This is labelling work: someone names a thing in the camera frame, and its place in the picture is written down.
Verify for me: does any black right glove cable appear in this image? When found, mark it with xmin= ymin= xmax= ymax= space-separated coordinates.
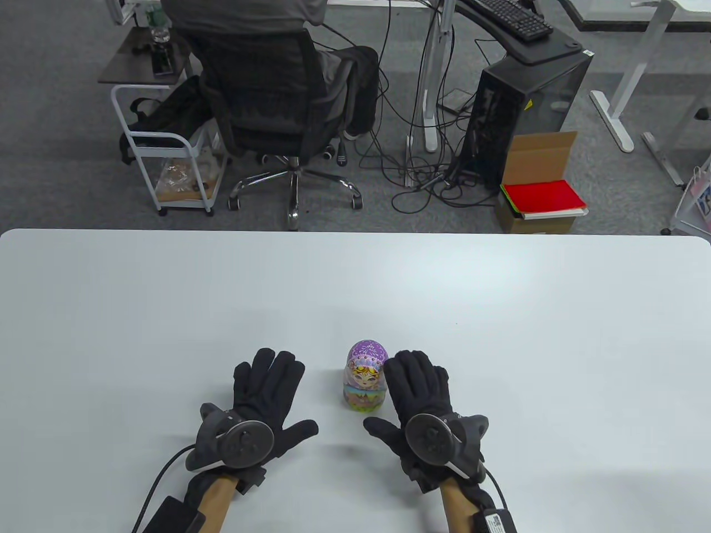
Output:
xmin=482 ymin=465 xmax=509 ymax=511

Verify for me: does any painted purple nesting doll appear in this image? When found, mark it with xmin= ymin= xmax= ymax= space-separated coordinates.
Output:
xmin=343 ymin=339 xmax=388 ymax=415

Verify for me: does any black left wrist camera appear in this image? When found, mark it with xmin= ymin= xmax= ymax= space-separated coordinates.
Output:
xmin=143 ymin=496 xmax=207 ymax=533

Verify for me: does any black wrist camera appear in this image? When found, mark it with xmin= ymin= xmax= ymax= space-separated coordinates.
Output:
xmin=472 ymin=506 xmax=518 ymax=533
xmin=143 ymin=496 xmax=207 ymax=533

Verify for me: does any red folder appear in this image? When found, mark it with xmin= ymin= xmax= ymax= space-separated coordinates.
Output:
xmin=501 ymin=179 xmax=588 ymax=217

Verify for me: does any person's right hand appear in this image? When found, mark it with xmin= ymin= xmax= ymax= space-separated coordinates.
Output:
xmin=364 ymin=350 xmax=489 ymax=500

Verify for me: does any black glove cable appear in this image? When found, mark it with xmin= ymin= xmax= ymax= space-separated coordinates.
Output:
xmin=131 ymin=444 xmax=196 ymax=533
xmin=482 ymin=465 xmax=509 ymax=511

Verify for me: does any grey tracker on right glove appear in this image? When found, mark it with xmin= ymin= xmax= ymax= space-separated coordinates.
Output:
xmin=405 ymin=414 xmax=489 ymax=481

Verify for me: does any black keyboard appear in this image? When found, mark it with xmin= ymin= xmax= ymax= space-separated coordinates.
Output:
xmin=461 ymin=0 xmax=555 ymax=43

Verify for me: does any black bag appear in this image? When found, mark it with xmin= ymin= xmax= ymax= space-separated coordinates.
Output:
xmin=119 ymin=75 xmax=218 ymax=165

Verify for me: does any grey tracker on glove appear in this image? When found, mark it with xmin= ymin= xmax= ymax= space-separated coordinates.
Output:
xmin=186 ymin=404 xmax=276 ymax=472
xmin=405 ymin=414 xmax=489 ymax=481

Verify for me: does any grey desk foot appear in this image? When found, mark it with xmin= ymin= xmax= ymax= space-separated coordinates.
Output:
xmin=641 ymin=130 xmax=687 ymax=188

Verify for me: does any grey tracker on left glove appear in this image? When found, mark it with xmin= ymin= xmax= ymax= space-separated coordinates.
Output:
xmin=186 ymin=404 xmax=276 ymax=472

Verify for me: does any black mesh office chair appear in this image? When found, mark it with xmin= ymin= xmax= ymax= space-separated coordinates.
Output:
xmin=177 ymin=27 xmax=364 ymax=232

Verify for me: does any white rolling cart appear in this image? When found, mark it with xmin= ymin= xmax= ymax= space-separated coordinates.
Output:
xmin=111 ymin=83 xmax=229 ymax=217

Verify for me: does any white desk leg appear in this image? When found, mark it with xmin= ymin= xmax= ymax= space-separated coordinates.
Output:
xmin=417 ymin=0 xmax=457 ymax=154
xmin=589 ymin=0 xmax=685 ymax=154

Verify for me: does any clear plastic bottle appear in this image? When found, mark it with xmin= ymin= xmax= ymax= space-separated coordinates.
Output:
xmin=146 ymin=4 xmax=171 ymax=46

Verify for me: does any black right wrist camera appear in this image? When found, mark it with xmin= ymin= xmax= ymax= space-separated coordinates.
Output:
xmin=472 ymin=506 xmax=518 ymax=533

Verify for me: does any person's left hand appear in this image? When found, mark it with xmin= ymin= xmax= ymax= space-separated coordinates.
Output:
xmin=186 ymin=348 xmax=319 ymax=495

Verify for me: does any brown cardboard box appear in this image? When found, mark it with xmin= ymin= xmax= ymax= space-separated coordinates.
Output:
xmin=495 ymin=131 xmax=590 ymax=234

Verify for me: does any white desk top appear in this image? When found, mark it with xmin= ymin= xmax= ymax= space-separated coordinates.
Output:
xmin=560 ymin=0 xmax=711 ymax=32

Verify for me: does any white paper bag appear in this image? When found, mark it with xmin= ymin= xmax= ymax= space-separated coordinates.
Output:
xmin=668 ymin=163 xmax=711 ymax=240

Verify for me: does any tangle of black cables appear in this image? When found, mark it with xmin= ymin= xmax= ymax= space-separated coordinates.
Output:
xmin=317 ymin=0 xmax=503 ymax=216

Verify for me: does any clear plastic bag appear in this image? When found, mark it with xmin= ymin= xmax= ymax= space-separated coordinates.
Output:
xmin=156 ymin=158 xmax=211 ymax=196

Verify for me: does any person's right forearm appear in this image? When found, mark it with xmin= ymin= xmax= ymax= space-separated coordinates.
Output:
xmin=442 ymin=480 xmax=485 ymax=533

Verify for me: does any black computer tower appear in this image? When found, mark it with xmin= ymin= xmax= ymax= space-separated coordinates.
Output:
xmin=460 ymin=47 xmax=595 ymax=190

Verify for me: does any person's left forearm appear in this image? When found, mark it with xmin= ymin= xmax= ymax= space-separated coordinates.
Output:
xmin=197 ymin=475 xmax=241 ymax=533

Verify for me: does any black phone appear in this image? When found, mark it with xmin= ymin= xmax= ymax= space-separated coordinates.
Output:
xmin=151 ymin=42 xmax=176 ymax=78

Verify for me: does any black keyboard tray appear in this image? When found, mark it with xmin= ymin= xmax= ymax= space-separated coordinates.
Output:
xmin=454 ymin=0 xmax=584 ymax=67

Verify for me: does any dark side table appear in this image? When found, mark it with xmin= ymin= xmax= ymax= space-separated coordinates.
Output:
xmin=98 ymin=25 xmax=193 ymax=87

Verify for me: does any black left glove cable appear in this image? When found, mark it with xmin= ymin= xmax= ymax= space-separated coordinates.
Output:
xmin=131 ymin=444 xmax=196 ymax=533

